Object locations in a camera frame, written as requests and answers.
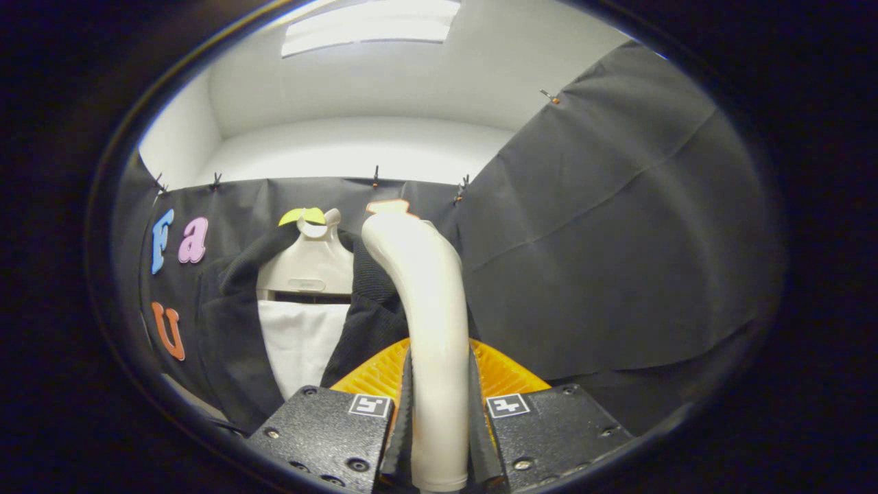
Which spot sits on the white garment steamer head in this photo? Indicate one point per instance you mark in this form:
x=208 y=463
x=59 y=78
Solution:
x=439 y=343

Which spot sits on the white shirt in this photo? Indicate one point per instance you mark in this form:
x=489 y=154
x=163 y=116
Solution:
x=302 y=343

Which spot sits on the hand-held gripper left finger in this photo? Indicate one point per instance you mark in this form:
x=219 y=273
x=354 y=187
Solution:
x=401 y=446

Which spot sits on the row of small cloth clips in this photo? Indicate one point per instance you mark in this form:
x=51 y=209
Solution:
x=374 y=177

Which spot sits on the ceiling light panel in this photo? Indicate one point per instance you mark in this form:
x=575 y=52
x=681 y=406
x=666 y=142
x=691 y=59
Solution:
x=370 y=31

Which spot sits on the black backdrop cloth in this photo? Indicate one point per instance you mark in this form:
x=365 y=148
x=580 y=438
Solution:
x=617 y=240

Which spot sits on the cream plastic hanger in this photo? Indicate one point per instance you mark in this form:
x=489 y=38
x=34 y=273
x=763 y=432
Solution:
x=309 y=264

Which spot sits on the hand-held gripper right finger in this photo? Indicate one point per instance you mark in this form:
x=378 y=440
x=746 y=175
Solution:
x=480 y=446

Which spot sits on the black button jacket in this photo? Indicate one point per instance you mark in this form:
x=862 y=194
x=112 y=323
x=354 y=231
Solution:
x=226 y=329

